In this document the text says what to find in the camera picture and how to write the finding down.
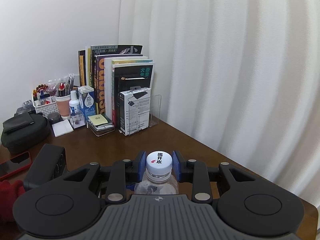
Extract clear plastic water bottle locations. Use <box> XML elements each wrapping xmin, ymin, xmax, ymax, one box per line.
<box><xmin>134</xmin><ymin>170</ymin><xmax>178</xmax><ymax>195</ymax></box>

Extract white bottle cap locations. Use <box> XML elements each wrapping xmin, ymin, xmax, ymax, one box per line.
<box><xmin>146</xmin><ymin>151</ymin><xmax>172</xmax><ymax>178</ymax></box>

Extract white dropper bottle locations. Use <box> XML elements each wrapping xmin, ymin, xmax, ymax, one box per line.
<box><xmin>69</xmin><ymin>90</ymin><xmax>81</xmax><ymax>116</ymax></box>

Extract black zip case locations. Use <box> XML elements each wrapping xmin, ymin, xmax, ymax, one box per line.
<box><xmin>1</xmin><ymin>114</ymin><xmax>50</xmax><ymax>154</ymax></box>

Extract white notepad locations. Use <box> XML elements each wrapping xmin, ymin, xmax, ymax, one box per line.
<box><xmin>52</xmin><ymin>119</ymin><xmax>73</xmax><ymax>137</ymax></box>

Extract red phone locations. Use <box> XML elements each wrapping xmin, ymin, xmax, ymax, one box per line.
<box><xmin>0</xmin><ymin>152</ymin><xmax>32</xmax><ymax>180</ymax></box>

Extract red cloth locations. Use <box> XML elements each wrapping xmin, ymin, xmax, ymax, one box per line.
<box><xmin>0</xmin><ymin>180</ymin><xmax>25</xmax><ymax>222</ymax></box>

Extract black wallet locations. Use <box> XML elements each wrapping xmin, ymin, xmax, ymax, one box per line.
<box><xmin>3</xmin><ymin>113</ymin><xmax>34</xmax><ymax>134</ymax></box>

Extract small clear box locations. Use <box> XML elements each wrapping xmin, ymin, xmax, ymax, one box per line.
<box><xmin>69</xmin><ymin>112</ymin><xmax>86</xmax><ymax>129</ymax></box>

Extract white plastic basket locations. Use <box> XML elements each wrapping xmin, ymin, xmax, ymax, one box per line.
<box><xmin>32</xmin><ymin>92</ymin><xmax>59</xmax><ymax>118</ymax></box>

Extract metal tin with sticky notes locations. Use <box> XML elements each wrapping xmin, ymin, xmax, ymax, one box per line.
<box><xmin>87</xmin><ymin>113</ymin><xmax>115</xmax><ymax>137</ymax></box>

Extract pink paper cup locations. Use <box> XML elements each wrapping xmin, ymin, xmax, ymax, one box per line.
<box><xmin>55</xmin><ymin>95</ymin><xmax>71</xmax><ymax>119</ymax></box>

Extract clear acrylic bookend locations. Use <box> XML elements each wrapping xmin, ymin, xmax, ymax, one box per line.
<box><xmin>149</xmin><ymin>94</ymin><xmax>162</xmax><ymax>127</ymax></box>

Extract blue white carton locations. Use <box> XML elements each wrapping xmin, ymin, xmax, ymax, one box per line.
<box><xmin>78</xmin><ymin>86</ymin><xmax>96</xmax><ymax>119</ymax></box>

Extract white product box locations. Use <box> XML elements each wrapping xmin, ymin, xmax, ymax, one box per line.
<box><xmin>119</xmin><ymin>88</ymin><xmax>151</xmax><ymax>136</ymax></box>

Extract purple book orange letters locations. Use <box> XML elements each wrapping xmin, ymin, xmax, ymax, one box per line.
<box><xmin>93</xmin><ymin>54</ymin><xmax>147</xmax><ymax>114</ymax></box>

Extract black book teal characters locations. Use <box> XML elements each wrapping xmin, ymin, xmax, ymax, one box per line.
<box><xmin>111</xmin><ymin>60</ymin><xmax>154</xmax><ymax>129</ymax></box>

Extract black yellow book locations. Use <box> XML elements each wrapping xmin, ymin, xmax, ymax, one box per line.
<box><xmin>78</xmin><ymin>50</ymin><xmax>87</xmax><ymax>86</ymax></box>

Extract white curtain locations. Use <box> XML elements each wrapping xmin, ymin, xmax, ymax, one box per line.
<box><xmin>119</xmin><ymin>0</ymin><xmax>319</xmax><ymax>206</ymax></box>

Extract tall black white book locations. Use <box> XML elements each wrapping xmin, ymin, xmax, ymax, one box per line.
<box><xmin>86</xmin><ymin>44</ymin><xmax>143</xmax><ymax>86</ymax></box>

